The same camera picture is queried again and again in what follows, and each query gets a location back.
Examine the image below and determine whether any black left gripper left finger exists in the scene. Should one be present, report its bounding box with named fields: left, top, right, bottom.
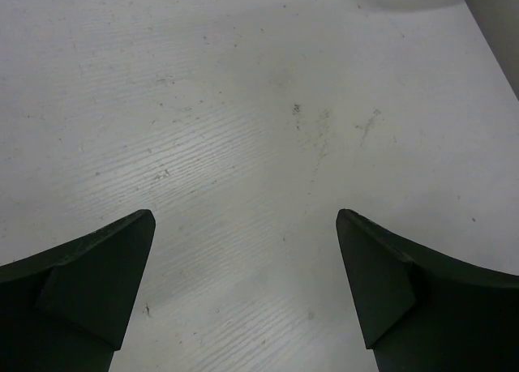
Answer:
left=1, top=209, right=156, bottom=371

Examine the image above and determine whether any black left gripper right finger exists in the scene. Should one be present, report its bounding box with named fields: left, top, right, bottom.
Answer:
left=336, top=209, right=518, bottom=371

